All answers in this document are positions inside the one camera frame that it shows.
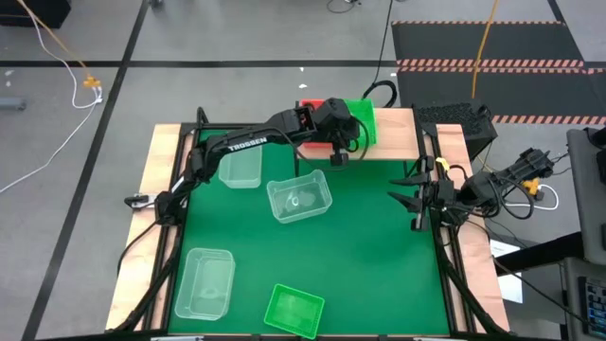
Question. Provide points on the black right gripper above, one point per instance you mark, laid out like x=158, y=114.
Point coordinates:
x=440, y=196

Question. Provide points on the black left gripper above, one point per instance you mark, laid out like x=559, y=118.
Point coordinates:
x=336, y=120

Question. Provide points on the green plastic mesh basket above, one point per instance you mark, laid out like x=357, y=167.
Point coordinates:
x=367, y=118
x=293, y=310

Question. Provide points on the red plastic mesh basket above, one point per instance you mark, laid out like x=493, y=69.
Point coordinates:
x=310, y=143

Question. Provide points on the clear plastic basket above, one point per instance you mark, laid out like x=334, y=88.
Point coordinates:
x=241, y=170
x=203, y=284
x=298, y=199

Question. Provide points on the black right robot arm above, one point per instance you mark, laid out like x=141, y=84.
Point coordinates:
x=483, y=182

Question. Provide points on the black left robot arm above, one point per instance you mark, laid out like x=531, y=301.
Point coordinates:
x=246, y=142

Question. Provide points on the wooden shelf with black legs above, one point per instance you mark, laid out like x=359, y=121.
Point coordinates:
x=393, y=137

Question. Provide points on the yellow tag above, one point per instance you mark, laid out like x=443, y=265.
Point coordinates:
x=442, y=164

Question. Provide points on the green table mat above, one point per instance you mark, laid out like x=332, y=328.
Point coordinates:
x=360, y=246

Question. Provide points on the black beam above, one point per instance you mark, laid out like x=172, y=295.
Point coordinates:
x=544, y=250

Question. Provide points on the black hazard-striped floor mat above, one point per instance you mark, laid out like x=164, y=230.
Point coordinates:
x=521, y=42

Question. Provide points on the grey cabinet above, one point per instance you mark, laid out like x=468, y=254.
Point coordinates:
x=570, y=298

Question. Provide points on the black device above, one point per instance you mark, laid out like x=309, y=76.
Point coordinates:
x=602, y=166

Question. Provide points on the black metal clamp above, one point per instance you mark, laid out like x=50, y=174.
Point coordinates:
x=137, y=202

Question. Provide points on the black keypad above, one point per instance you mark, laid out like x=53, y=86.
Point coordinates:
x=595, y=308

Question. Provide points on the black box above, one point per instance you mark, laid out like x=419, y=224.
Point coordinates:
x=38, y=12

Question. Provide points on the grey flat bar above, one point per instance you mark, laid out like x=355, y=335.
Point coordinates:
x=12, y=103

